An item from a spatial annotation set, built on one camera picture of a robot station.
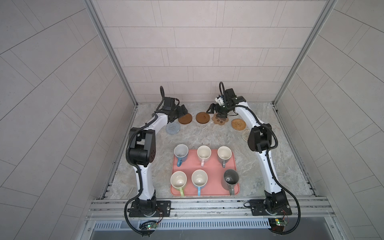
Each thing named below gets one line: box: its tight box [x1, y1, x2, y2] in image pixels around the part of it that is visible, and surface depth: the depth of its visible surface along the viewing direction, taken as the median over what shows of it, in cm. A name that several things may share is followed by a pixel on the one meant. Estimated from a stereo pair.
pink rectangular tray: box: [170, 149, 237, 196], surface depth 81 cm
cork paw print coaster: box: [212, 113, 229, 125], surface depth 107 cm
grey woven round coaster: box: [165, 120, 181, 135], surface depth 103 cm
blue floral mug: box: [173, 144, 189, 167], surface depth 84 cm
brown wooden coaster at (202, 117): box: [196, 111, 210, 124], surface depth 110 cm
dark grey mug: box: [221, 169, 239, 196], surface depth 75 cm
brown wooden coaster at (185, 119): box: [178, 113, 193, 125], surface depth 107 cm
